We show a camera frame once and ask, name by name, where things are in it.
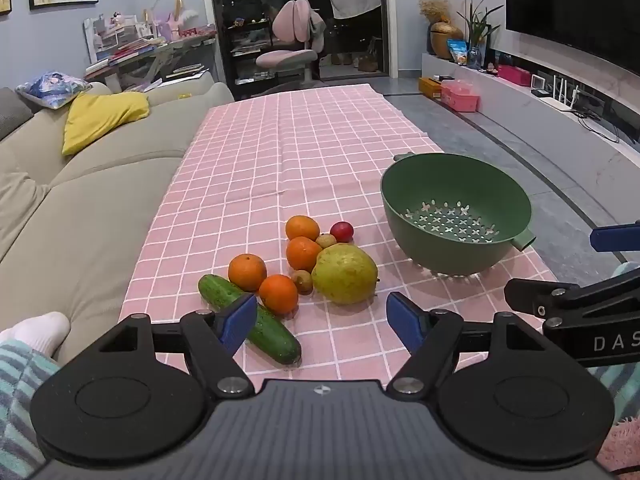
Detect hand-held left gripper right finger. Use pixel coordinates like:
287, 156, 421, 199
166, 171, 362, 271
386, 291, 546, 402

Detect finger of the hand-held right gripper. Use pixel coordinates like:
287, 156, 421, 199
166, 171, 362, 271
589, 225, 640, 252
504, 270, 640, 331

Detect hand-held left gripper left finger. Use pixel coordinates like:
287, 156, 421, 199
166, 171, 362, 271
97, 292, 259, 402

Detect green cucumber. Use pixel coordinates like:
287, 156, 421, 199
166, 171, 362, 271
198, 274, 302, 366

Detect orange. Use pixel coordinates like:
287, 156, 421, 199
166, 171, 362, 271
285, 215, 321, 242
286, 236, 323, 272
258, 274, 299, 316
228, 254, 268, 292

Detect large yellow-green pear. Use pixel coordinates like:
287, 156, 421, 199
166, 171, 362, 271
311, 243, 379, 306

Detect green colander bowl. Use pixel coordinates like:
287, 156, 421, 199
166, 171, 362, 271
380, 152, 536, 277

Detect pink fluffy cloth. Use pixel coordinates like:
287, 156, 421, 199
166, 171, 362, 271
595, 417, 640, 473

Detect grey low cabinet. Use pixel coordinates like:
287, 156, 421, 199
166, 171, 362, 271
420, 52, 640, 241

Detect white router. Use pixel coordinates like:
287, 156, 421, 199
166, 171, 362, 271
542, 74, 587, 111

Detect pink checked tablecloth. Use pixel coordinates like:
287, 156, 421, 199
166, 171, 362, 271
117, 84, 559, 382

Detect beige sofa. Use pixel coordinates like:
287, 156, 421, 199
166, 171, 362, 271
0, 80, 236, 363

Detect magenta box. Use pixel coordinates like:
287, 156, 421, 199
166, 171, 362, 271
497, 64, 532, 87

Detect person's white sock foot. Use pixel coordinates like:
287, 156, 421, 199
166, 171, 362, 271
0, 311, 71, 357

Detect pink storage box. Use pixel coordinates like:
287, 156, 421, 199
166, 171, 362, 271
440, 80, 482, 113

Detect orange box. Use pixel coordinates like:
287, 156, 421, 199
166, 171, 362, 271
419, 76, 443, 102

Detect black television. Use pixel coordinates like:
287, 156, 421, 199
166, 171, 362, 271
504, 0, 640, 78

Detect person's striped teal pants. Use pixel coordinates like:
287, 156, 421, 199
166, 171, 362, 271
0, 339, 63, 480

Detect yellow pillow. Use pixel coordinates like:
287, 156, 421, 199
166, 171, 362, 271
61, 91, 151, 156

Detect green potted plant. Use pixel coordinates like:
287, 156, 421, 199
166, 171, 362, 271
457, 0, 506, 68

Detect brown gourd basket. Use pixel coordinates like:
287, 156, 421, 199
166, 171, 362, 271
429, 21, 466, 60

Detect black shelf rack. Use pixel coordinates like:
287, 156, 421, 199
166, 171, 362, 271
227, 0, 281, 86

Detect cluttered white desk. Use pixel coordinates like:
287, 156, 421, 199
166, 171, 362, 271
82, 7, 218, 93

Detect pink desk chair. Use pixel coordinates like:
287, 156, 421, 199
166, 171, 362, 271
255, 0, 327, 86

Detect dried flower bunch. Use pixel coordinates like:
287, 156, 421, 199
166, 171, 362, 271
419, 0, 453, 28

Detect blue printed pillow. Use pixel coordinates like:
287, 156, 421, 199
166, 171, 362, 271
15, 71, 93, 110

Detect grey cushion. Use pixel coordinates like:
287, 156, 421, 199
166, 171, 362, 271
0, 86, 35, 141

